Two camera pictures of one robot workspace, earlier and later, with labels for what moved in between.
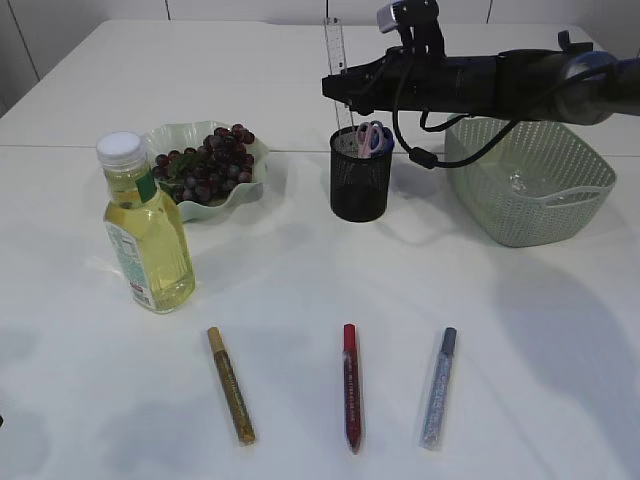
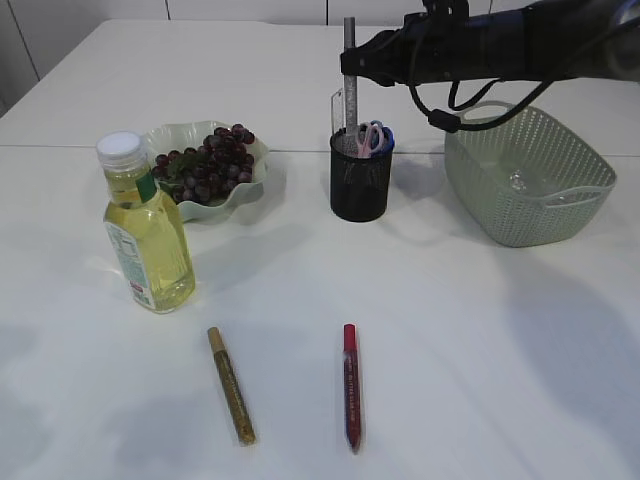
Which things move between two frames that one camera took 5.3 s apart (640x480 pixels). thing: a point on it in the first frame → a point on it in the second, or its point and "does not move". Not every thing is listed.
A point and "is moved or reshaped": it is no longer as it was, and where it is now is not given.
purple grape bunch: [200, 175] does not move
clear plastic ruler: [337, 61] is moved or reshaped
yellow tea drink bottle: [147, 226] does not move
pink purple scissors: [369, 139] does not move
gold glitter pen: [231, 388] does not move
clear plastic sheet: [516, 183] does not move
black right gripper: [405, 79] → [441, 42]
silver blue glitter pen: [436, 410] → [350, 91]
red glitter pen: [351, 387] does not move
